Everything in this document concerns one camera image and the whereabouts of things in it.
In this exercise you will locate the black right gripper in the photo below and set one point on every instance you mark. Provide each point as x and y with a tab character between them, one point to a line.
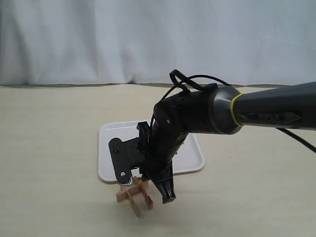
175	117

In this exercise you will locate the notched wooden puzzle bar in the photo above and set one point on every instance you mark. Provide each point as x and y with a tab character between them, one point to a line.
147	198
135	206

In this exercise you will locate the wooden cross piece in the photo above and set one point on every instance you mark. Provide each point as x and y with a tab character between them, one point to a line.
138	181
127	191

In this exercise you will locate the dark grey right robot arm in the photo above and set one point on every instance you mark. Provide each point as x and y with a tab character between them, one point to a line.
224	111

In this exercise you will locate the white backdrop curtain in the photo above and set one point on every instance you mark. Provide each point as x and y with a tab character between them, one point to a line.
243	42

